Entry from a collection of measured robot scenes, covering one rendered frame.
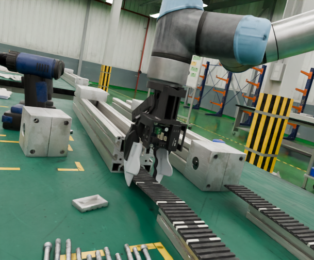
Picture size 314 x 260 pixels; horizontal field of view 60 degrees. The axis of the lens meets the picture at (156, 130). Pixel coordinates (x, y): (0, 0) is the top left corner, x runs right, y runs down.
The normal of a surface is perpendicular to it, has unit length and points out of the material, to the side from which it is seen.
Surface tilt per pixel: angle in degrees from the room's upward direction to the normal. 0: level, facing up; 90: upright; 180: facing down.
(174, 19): 88
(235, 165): 90
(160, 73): 90
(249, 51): 124
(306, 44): 129
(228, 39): 106
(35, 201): 0
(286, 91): 90
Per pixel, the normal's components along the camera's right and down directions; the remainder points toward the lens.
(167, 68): -0.05, 0.18
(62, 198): 0.20, -0.96
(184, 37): -0.40, 0.48
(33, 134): 0.56, 0.26
